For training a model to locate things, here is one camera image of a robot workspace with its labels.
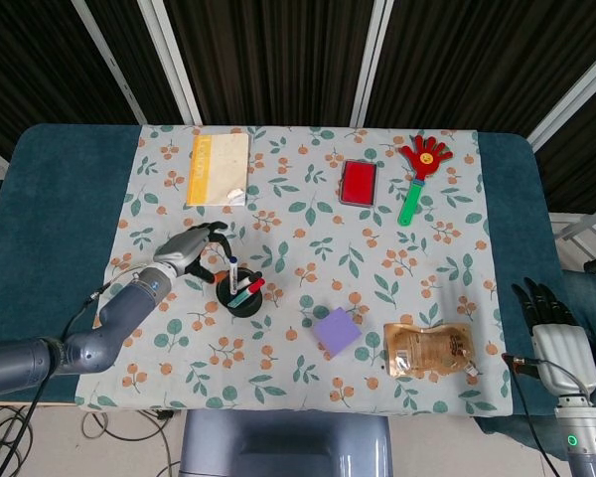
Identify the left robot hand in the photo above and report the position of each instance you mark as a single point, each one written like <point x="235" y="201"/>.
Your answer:
<point x="184" y="248"/>

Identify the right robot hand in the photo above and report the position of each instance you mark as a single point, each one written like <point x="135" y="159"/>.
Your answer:
<point x="561" y="348"/>

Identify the blue-capped whiteboard marker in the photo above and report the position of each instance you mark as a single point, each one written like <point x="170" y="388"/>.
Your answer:
<point x="233" y="275"/>

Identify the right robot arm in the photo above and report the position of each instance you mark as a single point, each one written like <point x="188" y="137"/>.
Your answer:
<point x="581" y="447"/>

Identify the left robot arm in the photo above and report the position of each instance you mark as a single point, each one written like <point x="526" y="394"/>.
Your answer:
<point x="129" y="303"/>

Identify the red-capped whiteboard marker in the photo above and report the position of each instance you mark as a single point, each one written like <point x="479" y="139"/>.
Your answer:
<point x="255" y="285"/>

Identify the black mesh pen holder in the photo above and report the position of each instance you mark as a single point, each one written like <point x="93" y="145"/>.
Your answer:
<point x="241" y="310"/>

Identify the yellow and cream notebook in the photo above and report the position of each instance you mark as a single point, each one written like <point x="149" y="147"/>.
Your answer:
<point x="223" y="166"/>

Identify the floral fruit-print tablecloth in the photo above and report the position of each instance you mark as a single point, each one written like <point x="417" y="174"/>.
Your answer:
<point x="303" y="238"/>

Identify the brown snack pouch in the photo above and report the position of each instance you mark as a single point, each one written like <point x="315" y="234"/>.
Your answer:
<point x="427" y="348"/>

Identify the teal table cover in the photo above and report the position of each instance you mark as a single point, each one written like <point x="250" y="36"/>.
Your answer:
<point x="54" y="208"/>

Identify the purple foam cube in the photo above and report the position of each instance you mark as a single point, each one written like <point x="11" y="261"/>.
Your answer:
<point x="337" y="332"/>

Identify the red ink pad case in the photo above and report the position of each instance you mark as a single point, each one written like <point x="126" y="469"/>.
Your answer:
<point x="358" y="181"/>

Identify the blue-grey robot torso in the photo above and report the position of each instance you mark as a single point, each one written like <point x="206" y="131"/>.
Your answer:
<point x="278" y="447"/>

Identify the colourful hand clapper toy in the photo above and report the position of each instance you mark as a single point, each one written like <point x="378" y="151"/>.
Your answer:
<point x="426" y="156"/>

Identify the grey metal rack frame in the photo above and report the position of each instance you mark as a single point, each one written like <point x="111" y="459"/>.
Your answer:
<point x="583" y="228"/>

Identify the white double frame post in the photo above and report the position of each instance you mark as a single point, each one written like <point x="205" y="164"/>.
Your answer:
<point x="171" y="59"/>

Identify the white metal frame post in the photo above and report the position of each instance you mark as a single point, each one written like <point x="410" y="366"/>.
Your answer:
<point x="109" y="59"/>
<point x="372" y="59"/>

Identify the white slanted frame bars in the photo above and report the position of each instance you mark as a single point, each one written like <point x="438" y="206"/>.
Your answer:
<point x="576" y="94"/>

